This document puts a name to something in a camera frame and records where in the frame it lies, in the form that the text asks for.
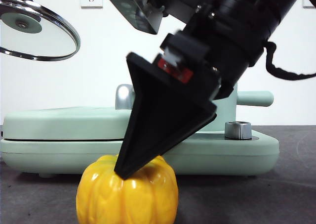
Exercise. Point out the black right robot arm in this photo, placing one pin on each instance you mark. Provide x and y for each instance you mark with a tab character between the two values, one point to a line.
247	23

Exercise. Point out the pale green appliance base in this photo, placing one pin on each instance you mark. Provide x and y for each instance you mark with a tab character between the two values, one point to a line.
49	157

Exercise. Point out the pale green steamer pot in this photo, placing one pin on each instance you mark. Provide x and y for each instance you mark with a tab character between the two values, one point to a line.
227	115

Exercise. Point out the glass lid with green knob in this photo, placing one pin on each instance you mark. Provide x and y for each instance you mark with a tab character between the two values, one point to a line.
49	36

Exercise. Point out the right wrist grey camera box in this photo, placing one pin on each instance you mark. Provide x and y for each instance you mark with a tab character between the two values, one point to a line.
138	11

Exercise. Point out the yellow toy pumpkin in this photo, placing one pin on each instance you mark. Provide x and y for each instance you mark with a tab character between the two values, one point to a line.
123	201

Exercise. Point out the pale green hinged grill cover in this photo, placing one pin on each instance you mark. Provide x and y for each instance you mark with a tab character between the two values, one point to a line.
61	122

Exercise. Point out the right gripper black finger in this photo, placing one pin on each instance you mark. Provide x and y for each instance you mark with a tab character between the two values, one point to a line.
158	115

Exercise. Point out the silver control knob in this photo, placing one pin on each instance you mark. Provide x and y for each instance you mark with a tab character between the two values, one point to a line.
238	131

